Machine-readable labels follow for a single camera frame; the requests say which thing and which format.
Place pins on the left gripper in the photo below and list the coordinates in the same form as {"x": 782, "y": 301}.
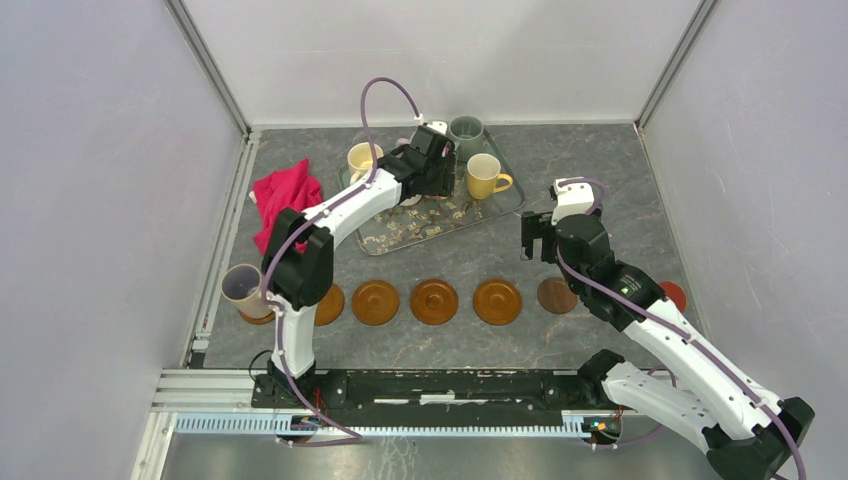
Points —
{"x": 445, "y": 184}

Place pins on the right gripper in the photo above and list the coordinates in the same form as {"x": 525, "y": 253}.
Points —
{"x": 536, "y": 226}

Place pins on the dark walnut coaster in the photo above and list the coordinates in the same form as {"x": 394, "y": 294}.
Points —
{"x": 555, "y": 296}

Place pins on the wooden coaster five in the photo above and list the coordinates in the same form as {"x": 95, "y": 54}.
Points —
{"x": 497, "y": 301}

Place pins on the red round coaster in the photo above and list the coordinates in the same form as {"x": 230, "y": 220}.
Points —
{"x": 676, "y": 294}

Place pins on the wooden coaster two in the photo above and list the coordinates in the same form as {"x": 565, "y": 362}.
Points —
{"x": 434, "y": 302}

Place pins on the wooden coaster one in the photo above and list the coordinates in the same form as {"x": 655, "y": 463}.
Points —
{"x": 375, "y": 302}

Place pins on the wooden coaster three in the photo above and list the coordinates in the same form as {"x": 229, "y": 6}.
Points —
{"x": 330, "y": 306}

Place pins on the wooden coaster four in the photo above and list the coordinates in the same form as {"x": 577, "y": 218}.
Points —
{"x": 269, "y": 317}

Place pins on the beige pink-handled mug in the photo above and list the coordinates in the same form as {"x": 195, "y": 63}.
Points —
{"x": 240, "y": 286}

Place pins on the white black-rimmed mug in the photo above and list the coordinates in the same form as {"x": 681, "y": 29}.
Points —
{"x": 411, "y": 201}

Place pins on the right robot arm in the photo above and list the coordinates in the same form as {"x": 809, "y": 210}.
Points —
{"x": 745, "y": 430}

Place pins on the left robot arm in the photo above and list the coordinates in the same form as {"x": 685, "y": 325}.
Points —
{"x": 298, "y": 267}

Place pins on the green mug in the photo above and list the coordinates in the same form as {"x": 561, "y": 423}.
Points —
{"x": 467, "y": 132}

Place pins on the yellow mug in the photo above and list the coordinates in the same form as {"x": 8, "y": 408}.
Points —
{"x": 485, "y": 177}

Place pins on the cream mug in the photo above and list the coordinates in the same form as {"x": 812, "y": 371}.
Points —
{"x": 360, "y": 161}

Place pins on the red cloth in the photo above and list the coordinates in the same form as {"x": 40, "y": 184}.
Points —
{"x": 293, "y": 187}

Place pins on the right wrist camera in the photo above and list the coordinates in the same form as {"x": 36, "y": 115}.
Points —
{"x": 573, "y": 196}

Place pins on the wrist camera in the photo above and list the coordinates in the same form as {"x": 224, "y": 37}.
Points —
{"x": 573, "y": 196}
{"x": 439, "y": 126}

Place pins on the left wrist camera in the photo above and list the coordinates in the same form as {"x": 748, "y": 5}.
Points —
{"x": 439, "y": 126}

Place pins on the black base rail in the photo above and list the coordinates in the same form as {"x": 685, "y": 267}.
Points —
{"x": 434, "y": 398}

